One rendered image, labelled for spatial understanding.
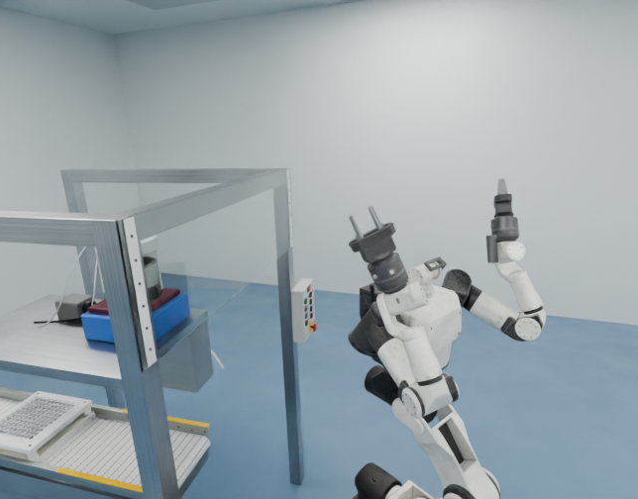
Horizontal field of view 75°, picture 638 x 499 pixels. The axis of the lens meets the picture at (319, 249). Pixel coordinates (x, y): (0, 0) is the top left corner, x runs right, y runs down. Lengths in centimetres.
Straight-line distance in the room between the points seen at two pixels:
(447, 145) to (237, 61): 234
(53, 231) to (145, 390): 40
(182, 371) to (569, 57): 378
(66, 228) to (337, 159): 360
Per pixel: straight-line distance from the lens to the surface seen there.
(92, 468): 158
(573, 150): 424
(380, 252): 105
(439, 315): 140
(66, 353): 126
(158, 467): 119
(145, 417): 110
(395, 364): 121
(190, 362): 133
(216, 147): 500
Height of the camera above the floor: 181
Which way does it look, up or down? 17 degrees down
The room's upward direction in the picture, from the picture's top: 2 degrees counter-clockwise
